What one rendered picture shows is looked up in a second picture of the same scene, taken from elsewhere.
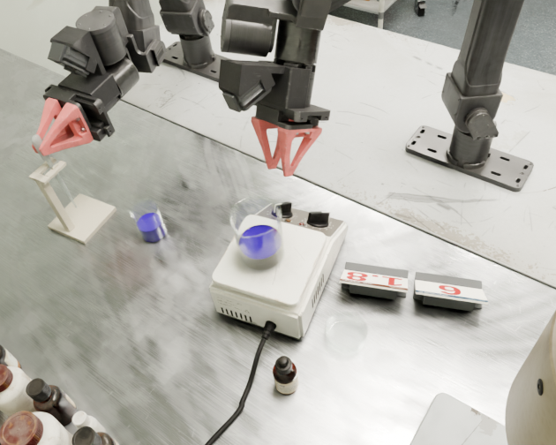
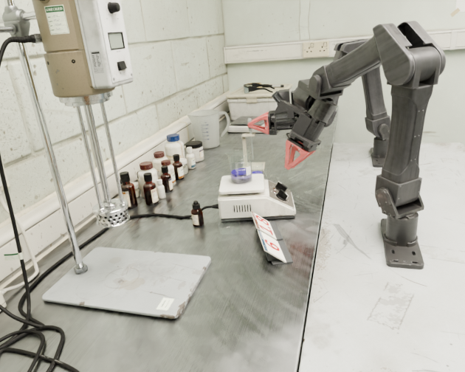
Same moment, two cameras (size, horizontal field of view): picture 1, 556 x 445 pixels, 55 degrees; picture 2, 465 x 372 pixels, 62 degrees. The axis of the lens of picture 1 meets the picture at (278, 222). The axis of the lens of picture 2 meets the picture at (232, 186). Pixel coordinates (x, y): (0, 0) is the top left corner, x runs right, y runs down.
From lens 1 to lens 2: 0.89 m
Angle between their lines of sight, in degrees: 59
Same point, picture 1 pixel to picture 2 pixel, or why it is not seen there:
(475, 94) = (384, 176)
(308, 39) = (317, 105)
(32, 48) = not seen: hidden behind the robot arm
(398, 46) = not seen: outside the picture
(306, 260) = (245, 188)
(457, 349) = (240, 261)
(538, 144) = (455, 269)
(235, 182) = (303, 187)
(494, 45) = (395, 145)
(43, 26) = not seen: hidden behind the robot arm
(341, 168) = (343, 207)
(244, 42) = (297, 98)
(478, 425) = (196, 269)
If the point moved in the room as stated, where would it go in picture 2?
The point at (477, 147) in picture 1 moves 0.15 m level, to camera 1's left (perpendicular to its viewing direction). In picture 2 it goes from (390, 224) to (343, 201)
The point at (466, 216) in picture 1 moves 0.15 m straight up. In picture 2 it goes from (343, 250) to (345, 187)
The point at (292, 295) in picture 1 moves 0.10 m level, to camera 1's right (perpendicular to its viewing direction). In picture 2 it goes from (224, 190) to (240, 203)
